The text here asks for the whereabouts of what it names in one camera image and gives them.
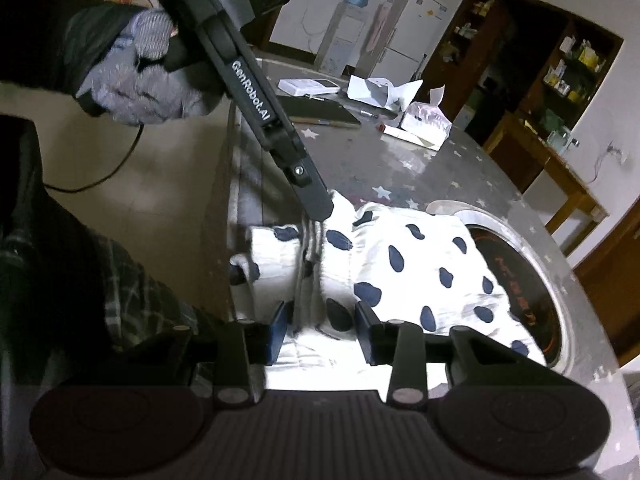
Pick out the black cable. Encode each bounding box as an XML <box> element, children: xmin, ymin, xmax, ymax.
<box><xmin>44</xmin><ymin>124</ymin><xmax>147</xmax><ymax>194</ymax></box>

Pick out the person's left forearm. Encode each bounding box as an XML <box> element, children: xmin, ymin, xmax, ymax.
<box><xmin>0</xmin><ymin>0</ymin><xmax>147</xmax><ymax>102</ymax></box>

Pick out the person's left hand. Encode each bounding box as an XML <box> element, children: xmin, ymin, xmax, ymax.
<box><xmin>75</xmin><ymin>7</ymin><xmax>217</xmax><ymax>127</ymax></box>

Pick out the built-in round induction cooker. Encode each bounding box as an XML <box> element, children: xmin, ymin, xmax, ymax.
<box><xmin>425</xmin><ymin>200</ymin><xmax>577</xmax><ymax>377</ymax></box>

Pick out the tissue packet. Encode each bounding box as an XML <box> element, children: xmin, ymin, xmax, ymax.
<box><xmin>397</xmin><ymin>101</ymin><xmax>454</xmax><ymax>147</ymax></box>

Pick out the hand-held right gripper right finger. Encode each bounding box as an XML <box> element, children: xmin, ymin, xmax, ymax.
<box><xmin>354</xmin><ymin>301</ymin><xmax>547</xmax><ymax>409</ymax></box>

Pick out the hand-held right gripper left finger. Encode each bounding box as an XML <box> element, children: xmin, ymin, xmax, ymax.
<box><xmin>137</xmin><ymin>301</ymin><xmax>296</xmax><ymax>409</ymax></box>

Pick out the white refrigerator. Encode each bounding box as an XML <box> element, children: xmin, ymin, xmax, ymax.
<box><xmin>355</xmin><ymin>0</ymin><xmax>449</xmax><ymax>82</ymax></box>

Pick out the white tube with red cap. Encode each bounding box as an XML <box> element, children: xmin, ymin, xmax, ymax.
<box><xmin>377</xmin><ymin>122</ymin><xmax>444</xmax><ymax>151</ymax></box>

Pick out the flat white box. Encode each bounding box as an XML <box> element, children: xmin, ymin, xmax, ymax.
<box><xmin>277</xmin><ymin>77</ymin><xmax>342</xmax><ymax>97</ymax></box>

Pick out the clear jar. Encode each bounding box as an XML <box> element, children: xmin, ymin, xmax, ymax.
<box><xmin>547</xmin><ymin>127</ymin><xmax>581</xmax><ymax>157</ymax></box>

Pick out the black notebook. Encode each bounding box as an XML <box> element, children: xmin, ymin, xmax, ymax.
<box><xmin>276</xmin><ymin>95</ymin><xmax>362</xmax><ymax>129</ymax></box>

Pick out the crumpled white paper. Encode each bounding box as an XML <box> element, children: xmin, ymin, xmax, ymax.
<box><xmin>347</xmin><ymin>75</ymin><xmax>424</xmax><ymax>112</ymax></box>

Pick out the white dark-spotted garment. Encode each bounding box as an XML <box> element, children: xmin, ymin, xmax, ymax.
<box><xmin>229</xmin><ymin>190</ymin><xmax>549</xmax><ymax>392</ymax></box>

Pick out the wooden side table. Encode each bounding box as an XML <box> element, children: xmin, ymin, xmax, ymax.
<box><xmin>481</xmin><ymin>110</ymin><xmax>612</xmax><ymax>257</ymax></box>

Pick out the water dispenser with blue bottle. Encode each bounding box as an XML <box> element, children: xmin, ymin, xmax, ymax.
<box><xmin>315</xmin><ymin>0</ymin><xmax>377</xmax><ymax>77</ymax></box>

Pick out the brown wooden door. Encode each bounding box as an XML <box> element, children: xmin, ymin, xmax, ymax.
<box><xmin>570</xmin><ymin>204</ymin><xmax>640</xmax><ymax>367</ymax></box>

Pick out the pen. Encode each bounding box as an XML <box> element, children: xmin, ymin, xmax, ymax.
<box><xmin>346</xmin><ymin>105</ymin><xmax>401</xmax><ymax>121</ymax></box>

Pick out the dark wooden shelf cabinet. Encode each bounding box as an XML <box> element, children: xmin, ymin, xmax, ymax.
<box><xmin>434</xmin><ymin>0</ymin><xmax>626</xmax><ymax>147</ymax></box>

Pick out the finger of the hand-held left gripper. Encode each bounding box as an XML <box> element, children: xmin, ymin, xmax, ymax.
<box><xmin>271</xmin><ymin>131</ymin><xmax>335</xmax><ymax>222</ymax></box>

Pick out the person's plaid clothing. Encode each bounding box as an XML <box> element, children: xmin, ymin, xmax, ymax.
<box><xmin>0</xmin><ymin>114</ymin><xmax>237</xmax><ymax>411</ymax></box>

